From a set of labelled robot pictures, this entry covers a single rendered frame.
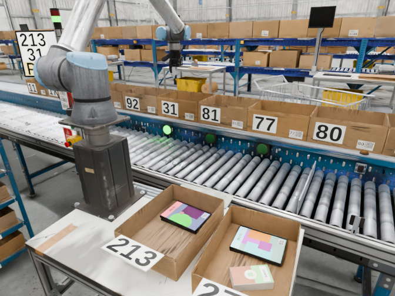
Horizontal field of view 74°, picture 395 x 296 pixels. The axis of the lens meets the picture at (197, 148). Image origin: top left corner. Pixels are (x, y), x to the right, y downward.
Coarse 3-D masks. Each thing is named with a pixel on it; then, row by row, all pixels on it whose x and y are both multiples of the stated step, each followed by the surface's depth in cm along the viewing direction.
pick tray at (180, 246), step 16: (176, 192) 127; (192, 192) 122; (144, 208) 111; (160, 208) 122; (208, 208) 120; (128, 224) 104; (144, 224) 113; (160, 224) 113; (208, 224) 102; (144, 240) 105; (160, 240) 104; (176, 240) 104; (192, 240) 92; (176, 256) 97; (192, 256) 95; (160, 272) 91; (176, 272) 86
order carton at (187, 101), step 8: (160, 96) 216; (168, 96) 225; (176, 96) 235; (184, 96) 232; (192, 96) 228; (200, 96) 223; (208, 96) 220; (160, 104) 212; (184, 104) 200; (192, 104) 196; (160, 112) 215; (184, 112) 203; (192, 112) 199; (192, 120) 201
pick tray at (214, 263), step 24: (240, 216) 110; (264, 216) 105; (216, 240) 98; (288, 240) 103; (216, 264) 93; (240, 264) 93; (264, 264) 93; (288, 264) 93; (192, 288) 82; (288, 288) 84
